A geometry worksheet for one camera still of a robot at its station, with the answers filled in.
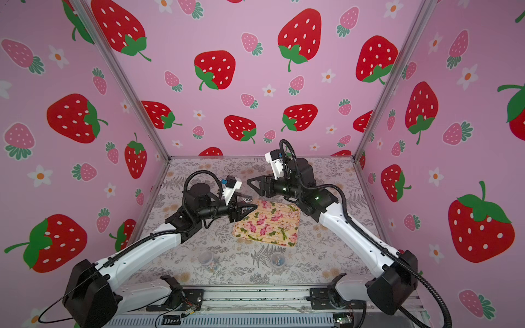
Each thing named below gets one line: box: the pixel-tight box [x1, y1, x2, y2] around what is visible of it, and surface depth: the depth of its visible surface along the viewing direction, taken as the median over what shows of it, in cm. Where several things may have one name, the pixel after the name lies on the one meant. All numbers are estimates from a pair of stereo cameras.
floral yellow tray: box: [232, 199, 301, 247], surface depth 95 cm
